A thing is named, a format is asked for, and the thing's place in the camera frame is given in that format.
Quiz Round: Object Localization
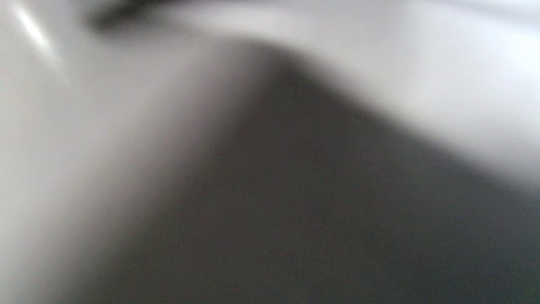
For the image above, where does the person's right hand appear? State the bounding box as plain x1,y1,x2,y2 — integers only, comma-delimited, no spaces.
86,0,186,31

